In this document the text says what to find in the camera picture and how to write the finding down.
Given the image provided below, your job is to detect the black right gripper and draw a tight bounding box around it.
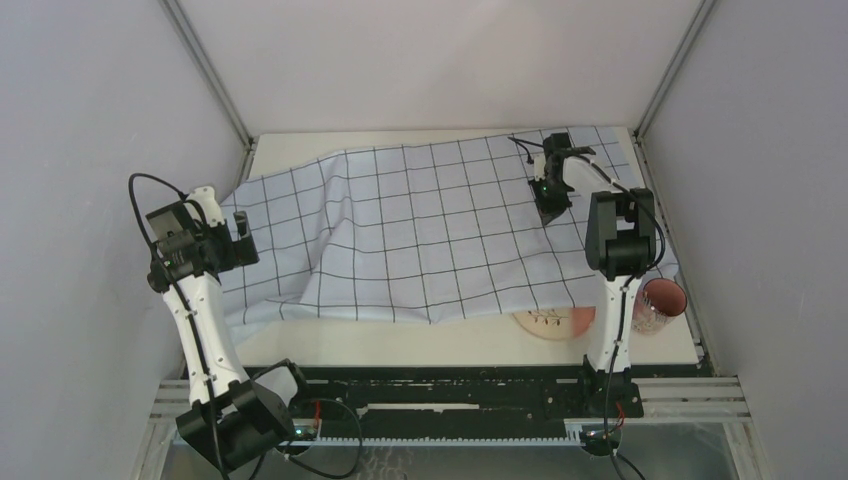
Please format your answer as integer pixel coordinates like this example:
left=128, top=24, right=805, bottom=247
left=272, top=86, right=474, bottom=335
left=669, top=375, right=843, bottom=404
left=531, top=174, right=576, bottom=225

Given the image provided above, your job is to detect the white slotted cable duct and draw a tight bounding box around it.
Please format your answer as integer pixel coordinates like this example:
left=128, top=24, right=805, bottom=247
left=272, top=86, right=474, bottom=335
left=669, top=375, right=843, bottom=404
left=170, top=423, right=588, bottom=448

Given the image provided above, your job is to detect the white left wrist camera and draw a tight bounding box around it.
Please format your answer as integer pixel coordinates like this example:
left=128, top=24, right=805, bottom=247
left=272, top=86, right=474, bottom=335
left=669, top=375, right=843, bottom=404
left=187, top=185, right=226, bottom=227

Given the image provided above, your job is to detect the cream pink branch plate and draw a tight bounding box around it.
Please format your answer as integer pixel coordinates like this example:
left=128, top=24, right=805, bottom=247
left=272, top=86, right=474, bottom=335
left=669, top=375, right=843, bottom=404
left=512, top=307, right=596, bottom=341

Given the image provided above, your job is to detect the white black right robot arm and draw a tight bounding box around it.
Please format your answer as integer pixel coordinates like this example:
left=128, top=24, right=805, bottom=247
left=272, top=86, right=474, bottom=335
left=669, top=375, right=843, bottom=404
left=528, top=133, right=664, bottom=416

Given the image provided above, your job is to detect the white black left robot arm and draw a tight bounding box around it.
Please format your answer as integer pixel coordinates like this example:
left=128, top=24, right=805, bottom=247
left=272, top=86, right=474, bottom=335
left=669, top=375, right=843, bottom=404
left=146, top=199, right=313, bottom=476

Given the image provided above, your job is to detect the white checked tablecloth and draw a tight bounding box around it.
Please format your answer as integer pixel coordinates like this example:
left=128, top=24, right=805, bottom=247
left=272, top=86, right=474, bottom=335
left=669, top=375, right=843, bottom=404
left=221, top=130, right=602, bottom=329

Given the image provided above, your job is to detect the pink patterned mug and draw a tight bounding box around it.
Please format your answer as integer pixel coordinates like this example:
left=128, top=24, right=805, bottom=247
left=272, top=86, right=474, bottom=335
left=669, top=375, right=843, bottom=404
left=631, top=278, right=688, bottom=335

